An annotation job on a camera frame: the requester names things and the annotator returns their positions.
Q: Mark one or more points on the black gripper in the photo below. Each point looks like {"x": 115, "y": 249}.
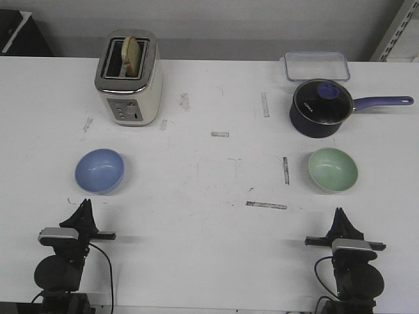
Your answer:
{"x": 82, "y": 220}
{"x": 343, "y": 236}

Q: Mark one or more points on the blue bowl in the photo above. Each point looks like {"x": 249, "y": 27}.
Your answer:
{"x": 100, "y": 171}

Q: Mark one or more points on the green bowl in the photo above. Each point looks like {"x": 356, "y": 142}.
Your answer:
{"x": 332, "y": 170}

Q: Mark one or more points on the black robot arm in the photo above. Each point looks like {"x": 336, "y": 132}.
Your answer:
{"x": 59, "y": 275}
{"x": 358, "y": 282}

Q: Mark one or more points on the dark blue saucepan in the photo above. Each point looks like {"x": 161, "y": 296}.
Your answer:
{"x": 314, "y": 130}

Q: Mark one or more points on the cream and chrome toaster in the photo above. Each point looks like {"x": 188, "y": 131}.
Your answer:
{"x": 131, "y": 101}

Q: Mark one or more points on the glass pot lid blue knob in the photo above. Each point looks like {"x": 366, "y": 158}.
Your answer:
{"x": 323, "y": 101}

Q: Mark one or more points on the clear plastic food container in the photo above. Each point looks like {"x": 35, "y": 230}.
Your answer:
{"x": 307, "y": 65}

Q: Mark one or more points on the toast slice in toaster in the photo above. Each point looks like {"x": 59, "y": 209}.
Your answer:
{"x": 130, "y": 56}

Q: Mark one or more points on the white slotted shelf upright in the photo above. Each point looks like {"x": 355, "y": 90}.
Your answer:
{"x": 400, "y": 41}

